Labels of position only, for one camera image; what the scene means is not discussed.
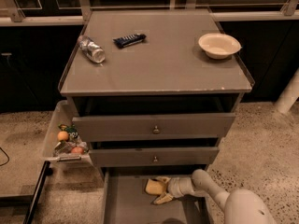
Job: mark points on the white metal railing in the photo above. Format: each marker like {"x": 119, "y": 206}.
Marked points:
{"x": 49, "y": 12}

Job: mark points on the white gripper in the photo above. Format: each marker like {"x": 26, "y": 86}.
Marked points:
{"x": 177, "y": 188}

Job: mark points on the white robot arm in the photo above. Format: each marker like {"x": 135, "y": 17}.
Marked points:
{"x": 241, "y": 206}

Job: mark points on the grey drawer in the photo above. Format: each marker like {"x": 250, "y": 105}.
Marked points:
{"x": 126, "y": 201}
{"x": 132, "y": 157}
{"x": 153, "y": 127}

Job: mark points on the dark blue snack bar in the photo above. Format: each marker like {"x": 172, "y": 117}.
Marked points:
{"x": 129, "y": 40}

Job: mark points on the grey bottom drawer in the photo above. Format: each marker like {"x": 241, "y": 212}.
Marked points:
{"x": 126, "y": 201}

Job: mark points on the grey middle drawer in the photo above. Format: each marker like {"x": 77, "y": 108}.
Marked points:
{"x": 132, "y": 157}

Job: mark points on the white paper bowl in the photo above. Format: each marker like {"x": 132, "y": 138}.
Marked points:
{"x": 219, "y": 46}

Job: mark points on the grey drawer cabinet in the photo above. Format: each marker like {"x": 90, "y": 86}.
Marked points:
{"x": 165, "y": 74}

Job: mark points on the black metal bar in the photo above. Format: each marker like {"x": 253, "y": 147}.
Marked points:
{"x": 38, "y": 189}

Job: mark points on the grey top drawer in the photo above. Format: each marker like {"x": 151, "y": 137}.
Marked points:
{"x": 153, "y": 127}

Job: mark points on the green snack packet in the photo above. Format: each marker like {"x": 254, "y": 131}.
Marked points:
{"x": 72, "y": 132}

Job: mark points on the red apple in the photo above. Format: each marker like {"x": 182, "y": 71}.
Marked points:
{"x": 77, "y": 150}

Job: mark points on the clear plastic bin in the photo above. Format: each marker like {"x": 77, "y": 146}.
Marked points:
{"x": 62, "y": 115}

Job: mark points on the orange fruit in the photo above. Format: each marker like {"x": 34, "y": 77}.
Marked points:
{"x": 62, "y": 136}

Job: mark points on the silver foil snack bag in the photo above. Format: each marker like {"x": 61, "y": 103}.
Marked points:
{"x": 64, "y": 147}

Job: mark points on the yellow sponge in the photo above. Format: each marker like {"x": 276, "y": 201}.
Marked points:
{"x": 154, "y": 187}

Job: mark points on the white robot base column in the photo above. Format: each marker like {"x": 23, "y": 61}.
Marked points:
{"x": 289, "y": 96}

